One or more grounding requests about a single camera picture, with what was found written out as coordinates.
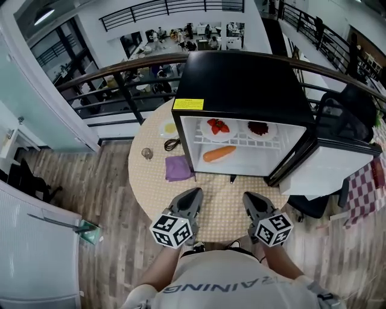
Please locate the person's white shirt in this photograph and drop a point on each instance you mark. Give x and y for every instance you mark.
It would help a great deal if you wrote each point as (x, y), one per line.
(235, 277)

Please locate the black and white sneaker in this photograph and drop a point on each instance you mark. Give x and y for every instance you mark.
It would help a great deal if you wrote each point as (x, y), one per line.
(234, 244)
(199, 247)

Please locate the red checked tablecloth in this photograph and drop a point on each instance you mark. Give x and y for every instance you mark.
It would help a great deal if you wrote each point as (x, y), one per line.
(365, 193)

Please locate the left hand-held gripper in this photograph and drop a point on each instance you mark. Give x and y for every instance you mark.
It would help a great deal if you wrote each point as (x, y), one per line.
(170, 230)

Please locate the orange carrot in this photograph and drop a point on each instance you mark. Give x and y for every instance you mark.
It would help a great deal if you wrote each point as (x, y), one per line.
(218, 154)

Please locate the white plate of dark berries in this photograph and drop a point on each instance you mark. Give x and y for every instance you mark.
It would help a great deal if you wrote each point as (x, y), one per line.
(259, 129)

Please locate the small plate with yellow food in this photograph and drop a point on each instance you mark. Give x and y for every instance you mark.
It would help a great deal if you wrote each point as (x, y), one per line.
(168, 128)

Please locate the black balcony railing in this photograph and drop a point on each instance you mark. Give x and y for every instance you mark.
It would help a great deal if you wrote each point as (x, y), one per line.
(169, 9)

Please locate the round table with dotted cloth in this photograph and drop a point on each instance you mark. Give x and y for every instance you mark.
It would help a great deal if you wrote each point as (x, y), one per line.
(223, 212)

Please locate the green plastic dustpan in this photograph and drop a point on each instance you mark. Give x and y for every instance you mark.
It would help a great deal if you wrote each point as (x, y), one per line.
(90, 233)

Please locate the purple cloth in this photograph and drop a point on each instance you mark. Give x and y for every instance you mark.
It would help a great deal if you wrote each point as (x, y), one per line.
(179, 168)

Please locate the person's right forearm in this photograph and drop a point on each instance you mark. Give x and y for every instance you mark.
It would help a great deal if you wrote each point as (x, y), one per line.
(282, 262)

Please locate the black swivel chair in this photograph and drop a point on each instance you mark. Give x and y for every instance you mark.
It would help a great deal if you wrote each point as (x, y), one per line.
(30, 181)

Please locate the frosted glass partition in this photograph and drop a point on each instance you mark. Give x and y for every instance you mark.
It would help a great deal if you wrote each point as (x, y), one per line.
(36, 99)

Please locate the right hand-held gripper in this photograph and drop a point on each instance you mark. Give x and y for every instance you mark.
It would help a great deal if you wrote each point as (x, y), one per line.
(273, 229)

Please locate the person's left forearm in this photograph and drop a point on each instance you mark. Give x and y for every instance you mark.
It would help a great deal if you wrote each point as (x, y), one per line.
(163, 268)

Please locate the black mini fridge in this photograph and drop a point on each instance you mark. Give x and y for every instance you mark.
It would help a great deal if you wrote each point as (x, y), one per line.
(241, 84)

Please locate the clear glass cup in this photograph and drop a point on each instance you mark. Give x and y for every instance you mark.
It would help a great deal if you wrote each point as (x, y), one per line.
(147, 154)

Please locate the white plate of strawberries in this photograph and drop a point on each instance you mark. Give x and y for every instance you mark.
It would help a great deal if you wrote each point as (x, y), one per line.
(218, 128)

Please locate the black metal railing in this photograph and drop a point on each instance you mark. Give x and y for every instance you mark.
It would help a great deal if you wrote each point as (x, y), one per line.
(120, 69)

